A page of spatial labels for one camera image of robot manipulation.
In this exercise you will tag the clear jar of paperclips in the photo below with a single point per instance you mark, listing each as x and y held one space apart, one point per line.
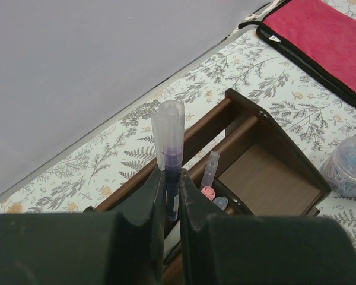
340 168

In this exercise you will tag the pink capped white pen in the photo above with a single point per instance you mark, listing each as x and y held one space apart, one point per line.
209 192

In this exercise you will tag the blue capped white pen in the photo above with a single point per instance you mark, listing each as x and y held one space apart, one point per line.
221 202

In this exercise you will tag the purple pen clear cap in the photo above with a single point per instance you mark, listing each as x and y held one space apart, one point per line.
168 126

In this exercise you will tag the red cloth black trim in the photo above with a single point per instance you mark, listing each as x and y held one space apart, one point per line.
316 37

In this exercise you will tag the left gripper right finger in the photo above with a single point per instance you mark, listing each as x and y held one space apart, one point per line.
218 248

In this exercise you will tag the brown wooden desk organizer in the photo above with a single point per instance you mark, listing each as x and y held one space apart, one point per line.
261 170

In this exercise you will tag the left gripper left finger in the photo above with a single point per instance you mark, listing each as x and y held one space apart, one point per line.
120 246

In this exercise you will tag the dark thin pen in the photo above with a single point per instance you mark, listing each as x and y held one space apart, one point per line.
210 169

